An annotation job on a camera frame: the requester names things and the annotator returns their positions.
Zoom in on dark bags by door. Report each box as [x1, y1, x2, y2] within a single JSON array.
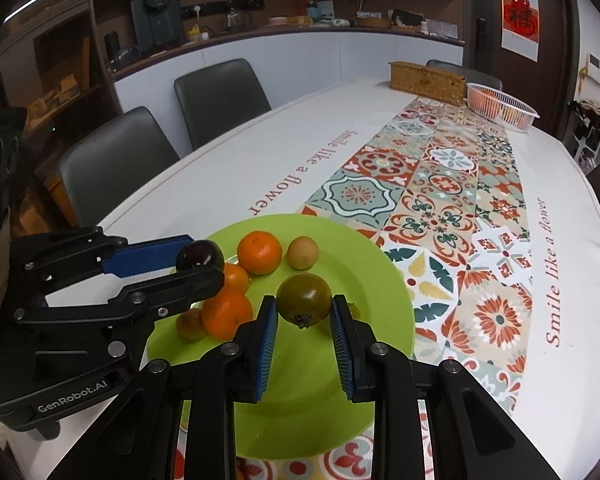
[[567, 100, 600, 171]]

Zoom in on white kitchen counter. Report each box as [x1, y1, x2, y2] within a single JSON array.
[[112, 25, 466, 151]]

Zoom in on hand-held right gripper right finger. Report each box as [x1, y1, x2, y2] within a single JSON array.
[[330, 294, 563, 480]]

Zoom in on white floral patterned tablecloth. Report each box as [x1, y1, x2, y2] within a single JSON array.
[[0, 76, 600, 480]]

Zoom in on red and white wall calendar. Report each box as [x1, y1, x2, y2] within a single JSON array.
[[500, 0, 540, 61]]

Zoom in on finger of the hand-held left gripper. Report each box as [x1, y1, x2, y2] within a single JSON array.
[[10, 227, 196, 292], [14, 266, 227, 342]]

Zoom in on small orange mandarin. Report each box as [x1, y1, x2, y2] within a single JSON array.
[[220, 263, 251, 295]]

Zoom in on dark purple plum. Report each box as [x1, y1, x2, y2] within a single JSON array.
[[175, 240, 226, 273]]

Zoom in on green brown tomato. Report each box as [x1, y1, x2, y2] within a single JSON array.
[[276, 273, 333, 330]]

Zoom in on white plastic basket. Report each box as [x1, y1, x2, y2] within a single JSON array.
[[466, 82, 539, 133]]

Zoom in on orange fruit in basket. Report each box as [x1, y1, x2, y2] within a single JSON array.
[[472, 89, 501, 111]]

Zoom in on woven wicker box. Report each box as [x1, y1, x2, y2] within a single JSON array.
[[389, 61, 467, 107]]

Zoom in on green plate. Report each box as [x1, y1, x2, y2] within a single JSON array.
[[145, 213, 416, 461]]

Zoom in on dark water dispenser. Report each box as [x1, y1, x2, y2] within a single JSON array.
[[130, 0, 186, 53]]

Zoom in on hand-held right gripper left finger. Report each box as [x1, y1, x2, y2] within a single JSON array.
[[47, 295, 281, 480]]

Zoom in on small tan round fruit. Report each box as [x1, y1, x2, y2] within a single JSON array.
[[286, 236, 319, 270], [176, 308, 206, 342]]

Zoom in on dark brown door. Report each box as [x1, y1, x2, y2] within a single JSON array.
[[467, 0, 576, 136]]

